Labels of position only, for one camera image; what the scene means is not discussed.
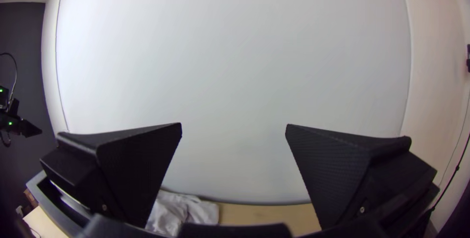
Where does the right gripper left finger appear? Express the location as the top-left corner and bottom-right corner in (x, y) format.
(39, 122), (183, 228)

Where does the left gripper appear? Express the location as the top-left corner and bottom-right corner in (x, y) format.
(14, 119), (43, 139)

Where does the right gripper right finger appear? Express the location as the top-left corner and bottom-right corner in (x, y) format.
(285, 123), (438, 230)

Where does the grey t-shirt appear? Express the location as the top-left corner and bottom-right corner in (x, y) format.
(145, 189), (220, 237)

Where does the black cable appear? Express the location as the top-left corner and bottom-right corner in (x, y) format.
(0, 52), (18, 103)

